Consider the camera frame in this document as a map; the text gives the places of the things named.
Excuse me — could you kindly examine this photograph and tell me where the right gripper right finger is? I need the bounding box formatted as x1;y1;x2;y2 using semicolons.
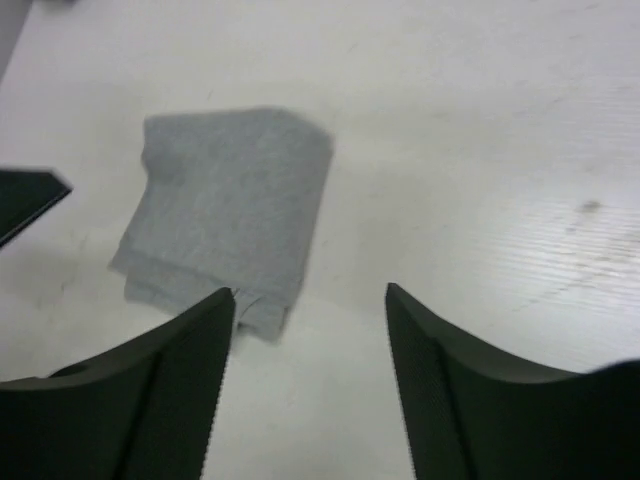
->
385;283;639;479

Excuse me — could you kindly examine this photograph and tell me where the grey tank top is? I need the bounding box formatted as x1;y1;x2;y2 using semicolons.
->
111;107;334;342

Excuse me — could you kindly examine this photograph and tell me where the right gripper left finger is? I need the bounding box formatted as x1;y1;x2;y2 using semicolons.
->
1;288;235;480

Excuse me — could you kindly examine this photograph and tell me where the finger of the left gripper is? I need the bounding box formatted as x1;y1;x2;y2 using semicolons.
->
0;168;72;247

